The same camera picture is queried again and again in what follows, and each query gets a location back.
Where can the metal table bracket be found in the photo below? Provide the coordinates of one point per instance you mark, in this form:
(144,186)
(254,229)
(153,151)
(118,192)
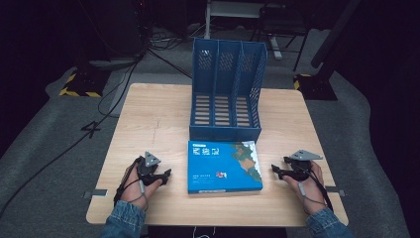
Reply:
(97,193)
(336,191)

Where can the dark cabinet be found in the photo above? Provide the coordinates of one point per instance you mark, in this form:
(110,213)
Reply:
(112,26)

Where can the black yellow striped stand base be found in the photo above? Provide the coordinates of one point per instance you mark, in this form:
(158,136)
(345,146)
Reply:
(82,86)
(315,87)

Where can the black metal chair frame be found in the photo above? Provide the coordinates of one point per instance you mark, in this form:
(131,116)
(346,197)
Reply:
(284,29)

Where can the blue plastic file rack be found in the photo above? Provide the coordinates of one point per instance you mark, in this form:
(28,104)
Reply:
(224,132)

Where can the white metal stand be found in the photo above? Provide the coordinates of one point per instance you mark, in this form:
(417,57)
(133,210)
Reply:
(231,10)

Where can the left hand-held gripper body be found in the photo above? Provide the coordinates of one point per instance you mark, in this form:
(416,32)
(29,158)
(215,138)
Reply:
(147,170)

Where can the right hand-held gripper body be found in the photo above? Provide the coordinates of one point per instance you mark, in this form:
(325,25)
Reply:
(300,167)

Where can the person's left hand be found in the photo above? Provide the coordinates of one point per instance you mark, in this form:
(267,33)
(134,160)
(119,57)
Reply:
(133,191)

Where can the person's right hand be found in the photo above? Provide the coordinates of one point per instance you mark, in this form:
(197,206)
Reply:
(310,191)

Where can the dark slanted pole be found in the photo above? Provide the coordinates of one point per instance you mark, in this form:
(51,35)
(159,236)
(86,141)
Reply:
(333,34)

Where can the blue book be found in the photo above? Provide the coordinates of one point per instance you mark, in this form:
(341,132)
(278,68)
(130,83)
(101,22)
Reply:
(218,168)

